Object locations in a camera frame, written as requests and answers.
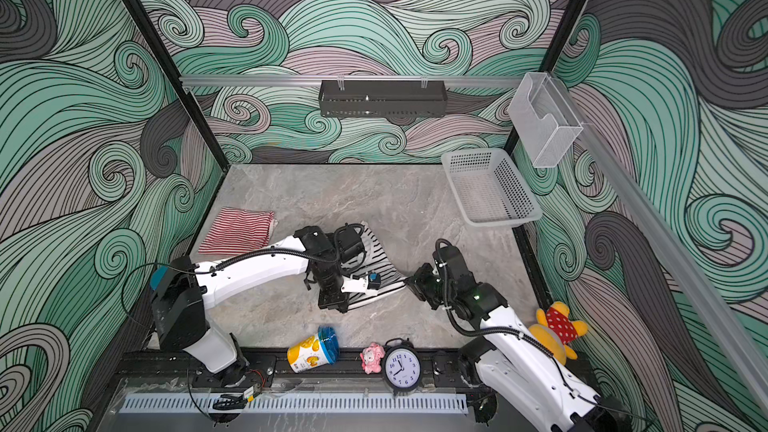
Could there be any teal lidded white cup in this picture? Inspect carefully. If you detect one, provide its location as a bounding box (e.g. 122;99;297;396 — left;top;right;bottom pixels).
149;266;168;291

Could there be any aluminium right wall rail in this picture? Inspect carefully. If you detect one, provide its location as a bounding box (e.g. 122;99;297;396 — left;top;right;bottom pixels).
554;80;767;431

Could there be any yellow plush toy red shirt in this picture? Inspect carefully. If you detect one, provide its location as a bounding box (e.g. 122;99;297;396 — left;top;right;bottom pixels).
528;301;589;365

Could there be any black metal wall shelf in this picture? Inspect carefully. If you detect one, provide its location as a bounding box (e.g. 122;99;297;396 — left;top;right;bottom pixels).
318;80;448;119

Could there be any black white zebra tank top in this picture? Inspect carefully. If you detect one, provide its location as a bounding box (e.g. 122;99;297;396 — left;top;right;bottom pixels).
342;222;407;311

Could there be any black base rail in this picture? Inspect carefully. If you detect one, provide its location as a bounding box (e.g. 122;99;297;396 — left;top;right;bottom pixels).
117;347;489;392

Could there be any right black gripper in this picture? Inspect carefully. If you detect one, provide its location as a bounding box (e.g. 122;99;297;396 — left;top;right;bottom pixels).
403;262;459;309

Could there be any pink plush toy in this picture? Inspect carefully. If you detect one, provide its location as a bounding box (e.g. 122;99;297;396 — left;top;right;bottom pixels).
359;342;386;375

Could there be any white slotted cable duct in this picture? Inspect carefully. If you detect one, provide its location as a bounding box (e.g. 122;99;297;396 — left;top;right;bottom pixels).
119;393;469;415

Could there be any grey plastic laundry basket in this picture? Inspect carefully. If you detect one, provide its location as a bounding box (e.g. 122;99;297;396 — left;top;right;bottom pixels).
441;148;543;227

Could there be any aluminium back wall rail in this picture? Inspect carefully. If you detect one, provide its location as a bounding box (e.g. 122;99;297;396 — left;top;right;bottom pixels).
179;74;523;89

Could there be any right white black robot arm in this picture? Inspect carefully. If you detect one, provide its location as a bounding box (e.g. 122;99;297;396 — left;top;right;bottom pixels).
406;238;631;431

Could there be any red white striped tank top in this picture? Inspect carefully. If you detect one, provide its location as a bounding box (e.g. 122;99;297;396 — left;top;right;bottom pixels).
197;207;276;256

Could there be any aluminium wall rail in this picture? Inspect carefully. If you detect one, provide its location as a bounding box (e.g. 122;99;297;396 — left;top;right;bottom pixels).
554;80;767;431
179;74;523;89

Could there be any black alarm clock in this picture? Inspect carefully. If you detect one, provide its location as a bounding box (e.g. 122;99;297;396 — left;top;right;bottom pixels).
381;338;423;397

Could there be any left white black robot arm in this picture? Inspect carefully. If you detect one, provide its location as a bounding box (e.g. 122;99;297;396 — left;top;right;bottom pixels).
151;224;366;387

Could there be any clear plastic wall bin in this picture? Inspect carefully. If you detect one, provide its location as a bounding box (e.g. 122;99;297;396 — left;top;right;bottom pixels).
508;72;583;169

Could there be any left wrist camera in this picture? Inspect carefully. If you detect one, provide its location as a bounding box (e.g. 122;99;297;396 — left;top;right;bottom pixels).
341;273;382;296

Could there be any yellow blue snack cup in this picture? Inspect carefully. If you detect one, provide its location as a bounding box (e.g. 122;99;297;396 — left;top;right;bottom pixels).
286;326;340;373

